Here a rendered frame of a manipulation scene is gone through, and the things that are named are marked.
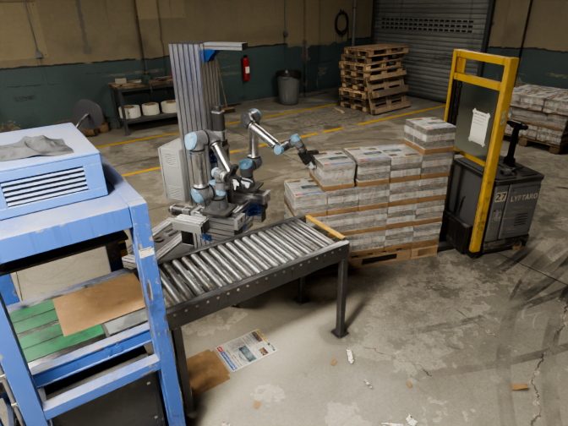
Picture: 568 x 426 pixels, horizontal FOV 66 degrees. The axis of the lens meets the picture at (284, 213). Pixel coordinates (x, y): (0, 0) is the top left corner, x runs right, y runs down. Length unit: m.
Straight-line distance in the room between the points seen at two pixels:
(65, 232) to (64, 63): 7.65
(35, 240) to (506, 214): 3.91
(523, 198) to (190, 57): 3.22
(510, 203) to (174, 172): 3.07
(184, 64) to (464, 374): 2.94
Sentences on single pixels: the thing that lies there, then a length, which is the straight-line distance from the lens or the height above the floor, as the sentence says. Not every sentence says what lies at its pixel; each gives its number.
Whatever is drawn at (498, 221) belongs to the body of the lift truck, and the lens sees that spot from 4.59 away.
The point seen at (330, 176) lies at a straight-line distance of 3.67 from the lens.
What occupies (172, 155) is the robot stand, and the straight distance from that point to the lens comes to 3.67.
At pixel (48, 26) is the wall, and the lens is 9.34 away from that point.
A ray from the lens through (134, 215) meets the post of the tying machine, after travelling 1.93.
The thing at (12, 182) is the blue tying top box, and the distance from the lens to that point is 1.99.
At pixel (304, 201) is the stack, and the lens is 3.67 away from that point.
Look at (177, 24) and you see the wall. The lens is 9.94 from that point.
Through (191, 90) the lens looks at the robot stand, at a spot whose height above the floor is 1.70.
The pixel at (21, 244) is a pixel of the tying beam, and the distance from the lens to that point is 1.89.
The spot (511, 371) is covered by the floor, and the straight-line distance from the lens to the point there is 3.51.
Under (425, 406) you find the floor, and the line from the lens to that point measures 3.10.
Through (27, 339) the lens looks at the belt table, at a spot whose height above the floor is 0.80.
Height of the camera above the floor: 2.31
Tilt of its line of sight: 26 degrees down
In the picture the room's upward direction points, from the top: 1 degrees counter-clockwise
